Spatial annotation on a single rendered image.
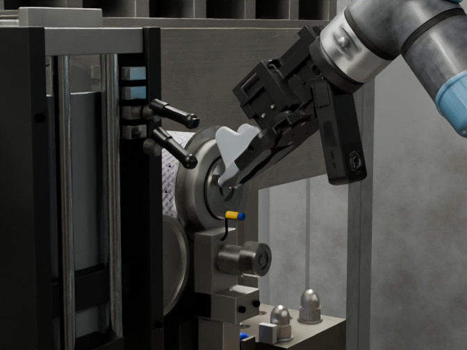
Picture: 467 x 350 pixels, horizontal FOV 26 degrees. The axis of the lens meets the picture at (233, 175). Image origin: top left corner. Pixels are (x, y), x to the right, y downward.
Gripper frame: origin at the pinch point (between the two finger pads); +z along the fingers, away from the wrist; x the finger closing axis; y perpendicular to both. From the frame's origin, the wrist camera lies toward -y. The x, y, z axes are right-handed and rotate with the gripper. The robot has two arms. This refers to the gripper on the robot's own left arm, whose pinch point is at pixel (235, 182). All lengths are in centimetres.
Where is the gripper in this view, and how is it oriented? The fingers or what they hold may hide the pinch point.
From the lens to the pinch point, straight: 117.9
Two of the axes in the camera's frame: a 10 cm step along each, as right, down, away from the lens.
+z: -6.3, 5.8, 5.2
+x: -5.7, 1.2, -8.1
